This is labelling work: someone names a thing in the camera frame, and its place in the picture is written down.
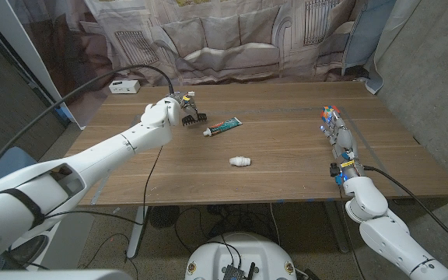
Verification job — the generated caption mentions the black hair clip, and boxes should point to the black hair clip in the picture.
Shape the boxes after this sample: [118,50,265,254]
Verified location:
[181,112,208,128]

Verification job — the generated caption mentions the thin black left wrist cable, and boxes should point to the thin black left wrist cable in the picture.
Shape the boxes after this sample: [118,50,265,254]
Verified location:
[44,146,163,226]

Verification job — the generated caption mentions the white table leg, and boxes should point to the white table leg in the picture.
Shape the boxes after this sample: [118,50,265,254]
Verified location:
[126,205,149,259]

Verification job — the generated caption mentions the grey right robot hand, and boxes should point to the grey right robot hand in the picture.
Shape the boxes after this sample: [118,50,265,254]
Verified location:
[319,110,365,179]

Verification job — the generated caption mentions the black floor cable bundle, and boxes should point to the black floor cable bundle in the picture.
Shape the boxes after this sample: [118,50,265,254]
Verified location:
[173,204,283,254]

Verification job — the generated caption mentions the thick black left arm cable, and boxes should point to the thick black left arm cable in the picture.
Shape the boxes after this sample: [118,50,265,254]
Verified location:
[0,64,175,195]

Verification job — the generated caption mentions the grey table leg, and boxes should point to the grey table leg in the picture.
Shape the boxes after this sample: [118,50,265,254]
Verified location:
[323,201,350,254]

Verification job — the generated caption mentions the black round fan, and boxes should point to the black round fan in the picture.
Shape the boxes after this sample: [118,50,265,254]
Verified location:
[149,205,181,229]

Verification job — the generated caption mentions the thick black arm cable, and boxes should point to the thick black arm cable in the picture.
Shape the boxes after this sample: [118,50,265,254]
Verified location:
[0,64,175,195]
[363,165,448,258]

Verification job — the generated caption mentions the white panel edge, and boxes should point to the white panel edge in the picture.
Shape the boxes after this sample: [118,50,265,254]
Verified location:
[0,0,87,130]

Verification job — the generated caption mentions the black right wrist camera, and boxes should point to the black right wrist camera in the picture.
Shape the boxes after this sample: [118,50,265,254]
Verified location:
[328,162,344,184]

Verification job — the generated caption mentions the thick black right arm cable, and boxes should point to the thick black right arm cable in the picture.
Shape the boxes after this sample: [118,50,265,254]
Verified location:
[363,165,448,258]

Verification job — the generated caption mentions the printed sofa backdrop cloth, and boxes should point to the printed sofa backdrop cloth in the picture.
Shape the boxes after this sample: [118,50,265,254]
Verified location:
[8,0,398,129]

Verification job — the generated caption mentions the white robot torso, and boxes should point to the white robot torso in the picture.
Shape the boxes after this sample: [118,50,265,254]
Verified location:
[184,232,298,280]

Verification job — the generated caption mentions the pale grey curtain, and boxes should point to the pale grey curtain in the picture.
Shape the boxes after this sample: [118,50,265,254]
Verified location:
[366,0,423,95]

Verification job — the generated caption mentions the green Colgate toothpaste tube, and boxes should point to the green Colgate toothpaste tube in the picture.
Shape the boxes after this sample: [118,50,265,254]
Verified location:
[202,117,243,138]

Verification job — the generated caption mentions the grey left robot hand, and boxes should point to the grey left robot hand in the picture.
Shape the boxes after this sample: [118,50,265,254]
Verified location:
[165,91,199,117]

